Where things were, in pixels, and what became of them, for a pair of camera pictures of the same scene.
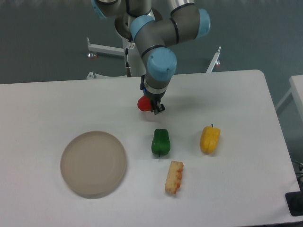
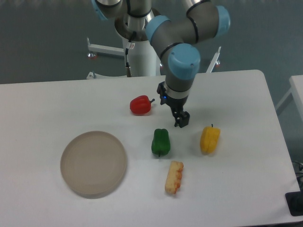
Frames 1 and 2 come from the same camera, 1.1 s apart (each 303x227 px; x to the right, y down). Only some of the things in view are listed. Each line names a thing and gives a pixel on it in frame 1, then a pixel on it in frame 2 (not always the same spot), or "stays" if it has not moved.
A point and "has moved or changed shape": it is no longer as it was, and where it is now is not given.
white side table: x=296 y=84 stays
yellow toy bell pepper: x=209 y=137 stays
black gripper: x=153 y=98 to x=182 y=117
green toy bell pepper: x=161 y=143 stays
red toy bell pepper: x=144 y=104 has moved or changed shape
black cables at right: x=298 y=168 stays
